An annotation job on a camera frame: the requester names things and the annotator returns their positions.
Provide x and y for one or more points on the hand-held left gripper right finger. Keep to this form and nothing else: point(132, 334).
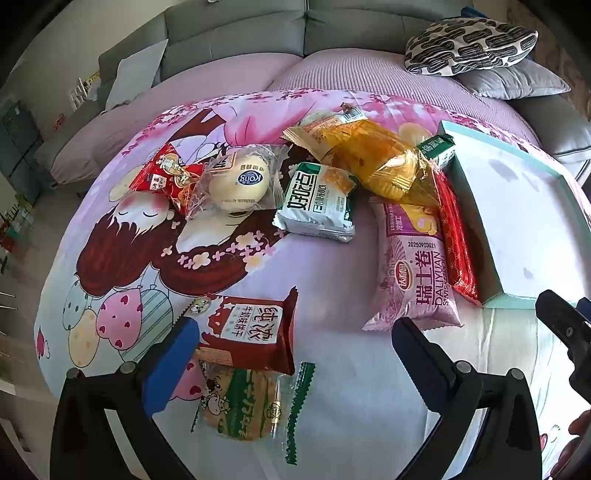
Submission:
point(415, 355)

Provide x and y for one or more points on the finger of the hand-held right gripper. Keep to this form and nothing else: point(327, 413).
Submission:
point(561, 318)

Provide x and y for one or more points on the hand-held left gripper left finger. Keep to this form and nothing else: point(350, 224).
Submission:
point(171, 369)

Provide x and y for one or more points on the green clear wafer packet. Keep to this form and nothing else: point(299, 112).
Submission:
point(244, 406)

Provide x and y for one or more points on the pink swiss roll packet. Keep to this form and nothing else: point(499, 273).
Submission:
point(415, 267)

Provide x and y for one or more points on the dark red biscuit packet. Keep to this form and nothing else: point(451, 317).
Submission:
point(249, 327)

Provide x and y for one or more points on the long red snack packet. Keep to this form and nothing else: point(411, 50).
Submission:
point(459, 249)

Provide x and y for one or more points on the teal box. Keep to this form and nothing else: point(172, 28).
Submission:
point(517, 212)

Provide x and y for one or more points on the red patterned candy packet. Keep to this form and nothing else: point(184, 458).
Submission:
point(191, 194)

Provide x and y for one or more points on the green white cracker packet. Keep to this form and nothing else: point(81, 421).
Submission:
point(318, 203)

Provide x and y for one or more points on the red peanut packet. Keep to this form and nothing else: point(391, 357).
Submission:
point(154, 175)

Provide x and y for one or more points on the yellow clear snack bag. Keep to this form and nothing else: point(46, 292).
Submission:
point(378, 161)

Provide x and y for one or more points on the bun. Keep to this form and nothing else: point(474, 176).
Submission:
point(240, 182)

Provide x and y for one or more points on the small green packet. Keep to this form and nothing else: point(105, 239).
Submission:
point(437, 148)

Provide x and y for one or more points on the person's right hand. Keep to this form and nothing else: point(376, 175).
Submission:
point(582, 422)

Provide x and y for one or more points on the printed blanket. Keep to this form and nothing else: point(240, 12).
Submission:
point(346, 369)

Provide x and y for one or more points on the grey cushion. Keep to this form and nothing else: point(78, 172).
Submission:
point(517, 81)

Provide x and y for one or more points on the dark cabinet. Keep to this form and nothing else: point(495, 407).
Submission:
point(21, 143)

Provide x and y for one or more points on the lilac seat cover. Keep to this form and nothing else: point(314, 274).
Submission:
point(369, 74)

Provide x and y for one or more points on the black white patterned cushion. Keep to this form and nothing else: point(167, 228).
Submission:
point(466, 46)

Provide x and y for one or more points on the white pillow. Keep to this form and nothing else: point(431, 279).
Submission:
point(136, 76)

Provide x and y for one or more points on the grey sofa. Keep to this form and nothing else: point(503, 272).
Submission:
point(231, 32)

